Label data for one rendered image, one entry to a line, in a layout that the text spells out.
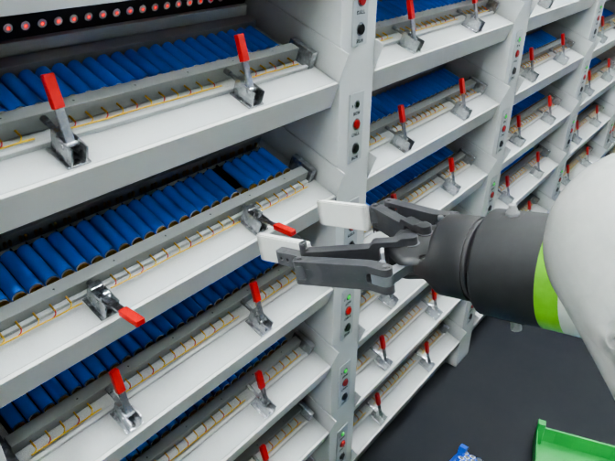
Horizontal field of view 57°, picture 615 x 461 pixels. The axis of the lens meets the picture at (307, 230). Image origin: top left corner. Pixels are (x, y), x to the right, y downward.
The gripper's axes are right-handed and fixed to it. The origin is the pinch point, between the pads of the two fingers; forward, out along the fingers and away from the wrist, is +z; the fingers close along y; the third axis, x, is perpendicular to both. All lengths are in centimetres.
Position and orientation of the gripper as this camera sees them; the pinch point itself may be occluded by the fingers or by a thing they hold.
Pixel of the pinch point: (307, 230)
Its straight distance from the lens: 62.2
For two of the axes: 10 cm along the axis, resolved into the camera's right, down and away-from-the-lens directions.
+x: -1.6, -9.1, -3.7
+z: -7.5, -1.3, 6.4
